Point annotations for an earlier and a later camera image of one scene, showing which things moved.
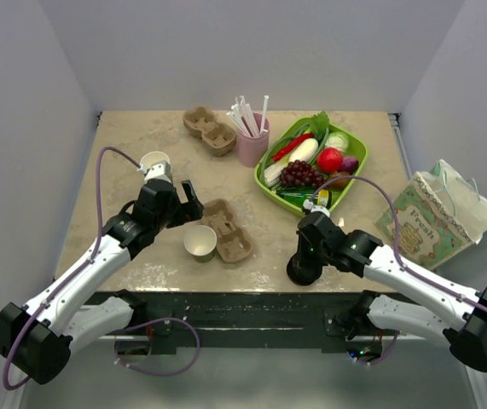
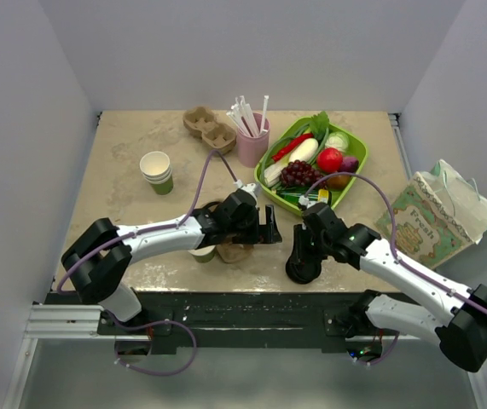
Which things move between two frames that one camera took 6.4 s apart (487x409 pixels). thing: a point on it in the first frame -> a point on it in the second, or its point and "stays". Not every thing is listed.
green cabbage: (339, 140) stays
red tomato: (329, 160) stays
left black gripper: (194, 207) -> (265, 233)
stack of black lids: (303, 270) stays
